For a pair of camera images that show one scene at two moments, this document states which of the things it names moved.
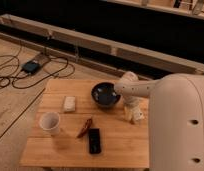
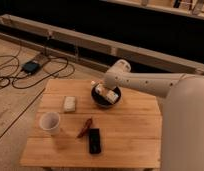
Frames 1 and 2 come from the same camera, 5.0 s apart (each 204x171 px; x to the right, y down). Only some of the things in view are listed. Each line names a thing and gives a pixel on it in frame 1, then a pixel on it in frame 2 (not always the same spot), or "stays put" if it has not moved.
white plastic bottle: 132,113 to 110,95
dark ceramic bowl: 105,94 stays put
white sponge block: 69,103 stays put
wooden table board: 83,123 stays put
